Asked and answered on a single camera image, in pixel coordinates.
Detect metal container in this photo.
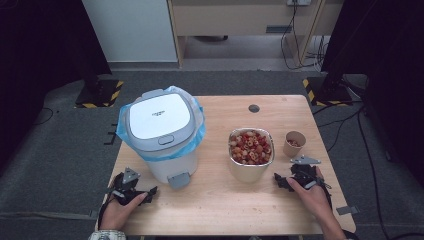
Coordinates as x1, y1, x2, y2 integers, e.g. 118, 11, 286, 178
227, 127, 276, 184

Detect black hanging cable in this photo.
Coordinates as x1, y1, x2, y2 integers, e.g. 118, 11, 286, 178
280, 3, 322, 71

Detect person's left hand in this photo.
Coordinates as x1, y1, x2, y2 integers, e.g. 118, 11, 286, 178
98, 191, 149, 232

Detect blue trash bag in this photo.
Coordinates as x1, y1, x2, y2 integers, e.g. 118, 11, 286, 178
115, 85, 207, 163

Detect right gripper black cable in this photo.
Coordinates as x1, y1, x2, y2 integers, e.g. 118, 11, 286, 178
319, 179, 334, 210

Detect white panel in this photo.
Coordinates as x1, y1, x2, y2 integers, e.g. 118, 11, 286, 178
81, 0, 179, 64

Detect curved black floor cable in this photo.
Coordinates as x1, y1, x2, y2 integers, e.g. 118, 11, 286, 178
32, 106, 55, 127

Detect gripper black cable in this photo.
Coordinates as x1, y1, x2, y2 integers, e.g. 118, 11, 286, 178
319, 179, 334, 210
97, 172, 122, 228

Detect striped black stand base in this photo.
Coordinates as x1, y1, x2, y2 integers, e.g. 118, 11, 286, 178
302, 76, 354, 108
74, 79, 125, 110

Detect pile of colourful ring snacks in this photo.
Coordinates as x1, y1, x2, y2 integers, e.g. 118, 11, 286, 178
229, 129, 273, 166

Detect light wooden desk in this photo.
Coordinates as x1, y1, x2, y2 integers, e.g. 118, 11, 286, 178
166, 0, 344, 69

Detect long black floor cable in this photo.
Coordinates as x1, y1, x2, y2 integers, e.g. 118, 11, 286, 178
356, 108, 424, 240

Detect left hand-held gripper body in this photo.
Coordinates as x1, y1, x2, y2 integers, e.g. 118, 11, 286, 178
108, 167, 149, 206

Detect person's right hand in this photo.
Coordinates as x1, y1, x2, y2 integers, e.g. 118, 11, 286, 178
286, 166, 335, 223

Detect white pedal trash can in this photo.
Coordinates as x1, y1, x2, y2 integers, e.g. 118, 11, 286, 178
124, 88, 205, 191

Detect black tape marks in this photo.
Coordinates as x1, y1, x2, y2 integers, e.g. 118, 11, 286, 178
103, 123, 120, 146

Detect black curtain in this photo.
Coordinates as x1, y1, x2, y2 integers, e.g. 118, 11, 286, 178
320, 0, 424, 188
0, 0, 113, 171

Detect thin black floor cable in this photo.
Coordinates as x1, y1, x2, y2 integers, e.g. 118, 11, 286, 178
317, 109, 364, 154

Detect brown paper cup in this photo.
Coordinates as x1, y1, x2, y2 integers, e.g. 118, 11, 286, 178
282, 130, 307, 159

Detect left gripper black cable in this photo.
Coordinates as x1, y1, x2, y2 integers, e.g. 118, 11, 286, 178
97, 172, 122, 228

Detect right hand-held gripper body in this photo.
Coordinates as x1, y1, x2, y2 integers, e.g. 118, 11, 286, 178
289, 155, 332, 192

